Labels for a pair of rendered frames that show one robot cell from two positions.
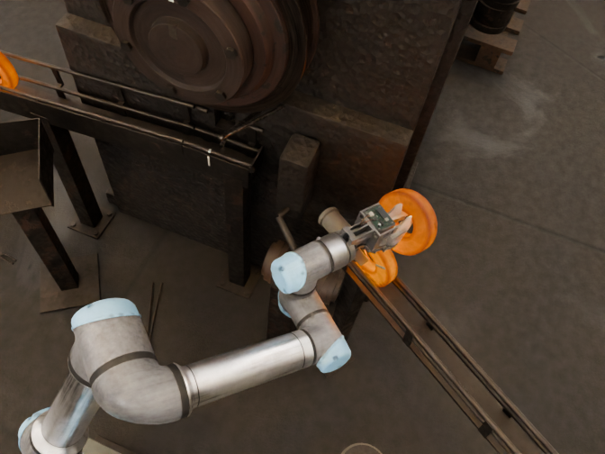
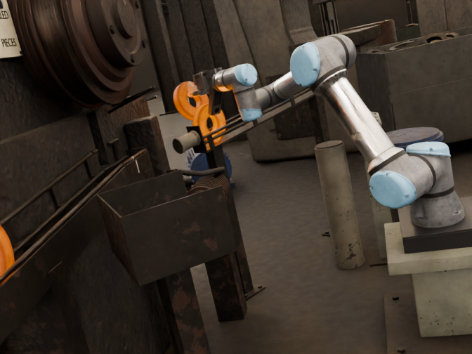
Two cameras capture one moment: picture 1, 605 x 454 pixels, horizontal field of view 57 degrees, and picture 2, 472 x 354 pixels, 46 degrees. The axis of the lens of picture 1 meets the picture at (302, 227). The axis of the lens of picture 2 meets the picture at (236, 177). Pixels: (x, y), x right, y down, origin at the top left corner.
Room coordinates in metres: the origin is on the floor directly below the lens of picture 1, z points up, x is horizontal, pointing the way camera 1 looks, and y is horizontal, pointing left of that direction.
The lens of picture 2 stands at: (0.63, 1.93, 0.97)
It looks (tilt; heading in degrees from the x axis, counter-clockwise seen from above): 13 degrees down; 270
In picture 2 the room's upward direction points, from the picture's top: 12 degrees counter-clockwise
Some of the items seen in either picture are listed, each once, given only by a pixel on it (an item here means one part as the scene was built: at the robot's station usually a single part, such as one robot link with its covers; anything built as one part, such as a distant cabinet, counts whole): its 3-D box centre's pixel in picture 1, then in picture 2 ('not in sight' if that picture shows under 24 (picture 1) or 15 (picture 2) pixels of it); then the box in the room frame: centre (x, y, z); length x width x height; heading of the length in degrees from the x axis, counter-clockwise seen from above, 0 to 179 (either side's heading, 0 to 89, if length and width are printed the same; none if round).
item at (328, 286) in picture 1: (298, 302); (220, 246); (0.74, -0.02, 0.27); 0.22 x 0.13 x 0.53; 76
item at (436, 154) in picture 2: not in sight; (428, 165); (0.08, 0.40, 0.53); 0.13 x 0.12 x 0.14; 35
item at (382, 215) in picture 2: not in sight; (377, 185); (0.08, -0.22, 0.31); 0.24 x 0.16 x 0.62; 76
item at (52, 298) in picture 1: (31, 230); (193, 343); (0.80, 0.81, 0.36); 0.26 x 0.20 x 0.72; 111
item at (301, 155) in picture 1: (297, 177); (148, 152); (0.91, 0.03, 0.68); 0.11 x 0.08 x 0.24; 166
